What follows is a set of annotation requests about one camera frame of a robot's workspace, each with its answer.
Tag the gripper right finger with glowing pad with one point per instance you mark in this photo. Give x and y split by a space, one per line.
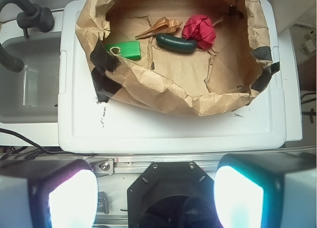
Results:
267 190

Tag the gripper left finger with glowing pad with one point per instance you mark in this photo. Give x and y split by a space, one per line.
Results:
47 194

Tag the brown spiral sea shell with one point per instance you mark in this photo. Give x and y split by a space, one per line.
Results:
161 26

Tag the white plastic bin lid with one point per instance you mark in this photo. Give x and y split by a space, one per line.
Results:
87 126

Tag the grey sink basin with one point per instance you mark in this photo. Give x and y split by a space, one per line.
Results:
30 96

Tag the crumpled brown paper liner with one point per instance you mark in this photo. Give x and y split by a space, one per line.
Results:
224 77

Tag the dark green toy cucumber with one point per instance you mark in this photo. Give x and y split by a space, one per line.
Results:
176 44

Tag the green rectangular block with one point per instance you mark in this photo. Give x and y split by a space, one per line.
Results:
130 50

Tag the crumpled red paper ball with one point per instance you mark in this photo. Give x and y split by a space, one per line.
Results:
201 29

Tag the dark grey faucet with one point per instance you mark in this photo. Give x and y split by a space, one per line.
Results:
32 16

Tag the aluminium rail with bracket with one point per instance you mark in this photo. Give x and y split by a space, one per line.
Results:
137 164

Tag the black octagonal mount plate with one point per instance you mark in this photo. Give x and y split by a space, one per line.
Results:
161 180

